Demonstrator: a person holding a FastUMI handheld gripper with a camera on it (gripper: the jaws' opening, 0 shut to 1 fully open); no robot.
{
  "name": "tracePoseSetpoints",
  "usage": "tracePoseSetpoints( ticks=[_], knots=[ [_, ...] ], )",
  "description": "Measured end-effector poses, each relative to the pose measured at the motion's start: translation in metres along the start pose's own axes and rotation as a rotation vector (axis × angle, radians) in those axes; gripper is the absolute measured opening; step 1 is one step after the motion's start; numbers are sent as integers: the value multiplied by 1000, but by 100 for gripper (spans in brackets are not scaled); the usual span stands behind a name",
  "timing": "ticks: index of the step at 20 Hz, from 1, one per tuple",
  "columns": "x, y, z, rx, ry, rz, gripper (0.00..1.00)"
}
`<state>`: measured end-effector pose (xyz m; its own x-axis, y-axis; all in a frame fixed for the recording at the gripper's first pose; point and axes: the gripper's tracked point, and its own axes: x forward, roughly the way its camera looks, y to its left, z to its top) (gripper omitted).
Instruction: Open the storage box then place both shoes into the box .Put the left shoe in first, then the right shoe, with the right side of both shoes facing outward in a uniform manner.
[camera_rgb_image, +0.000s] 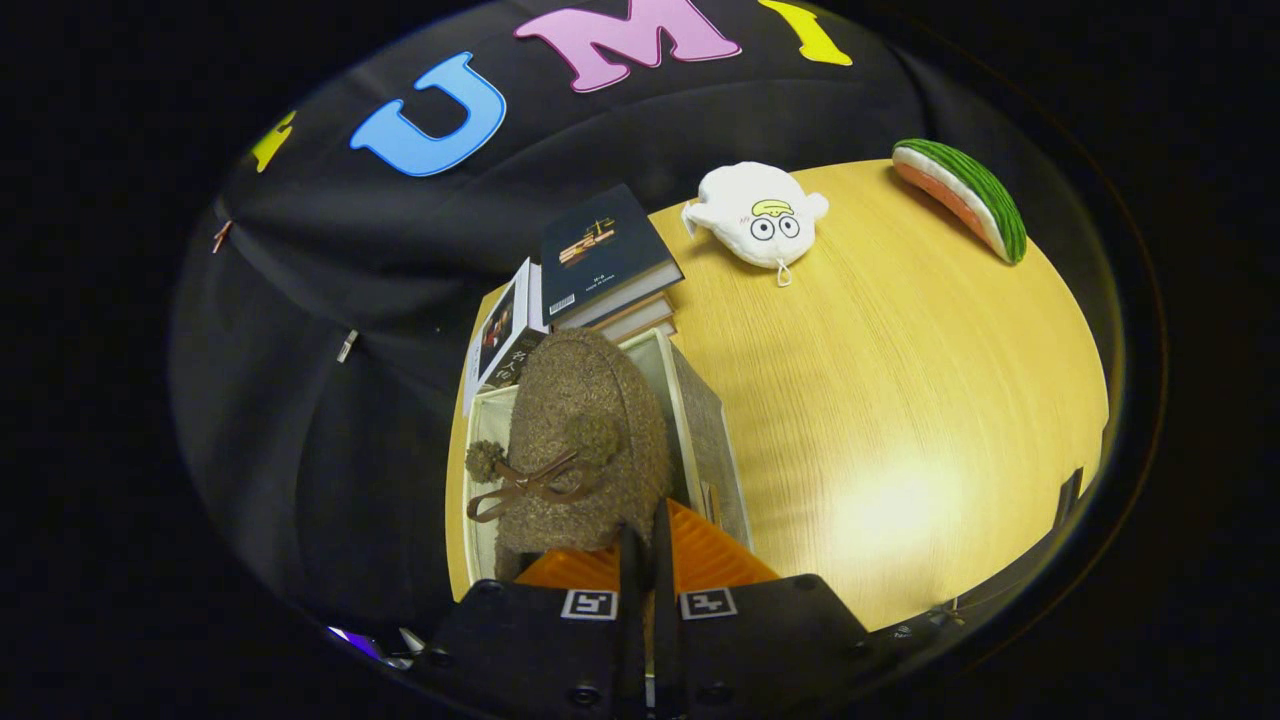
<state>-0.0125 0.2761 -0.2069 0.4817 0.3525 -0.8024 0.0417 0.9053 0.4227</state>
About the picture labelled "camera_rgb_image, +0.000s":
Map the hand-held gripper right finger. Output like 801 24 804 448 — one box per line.
651 498 873 720

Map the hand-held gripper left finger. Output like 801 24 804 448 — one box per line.
424 524 649 720

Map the grey fabric storage box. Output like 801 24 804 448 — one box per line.
463 328 753 586

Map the brown fuzzy shoe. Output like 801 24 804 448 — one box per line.
465 330 673 556

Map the glowing screen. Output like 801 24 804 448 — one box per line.
328 625 386 663

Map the white book with photo cover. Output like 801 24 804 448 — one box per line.
462 258 549 416

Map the brown book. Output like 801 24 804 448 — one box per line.
590 292 676 336
615 315 679 346

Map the dark blue book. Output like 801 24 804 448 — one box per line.
540 183 685 331

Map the white plush toy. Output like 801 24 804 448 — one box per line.
682 162 830 288

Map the watermelon slice plush toy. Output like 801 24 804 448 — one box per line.
892 138 1029 266

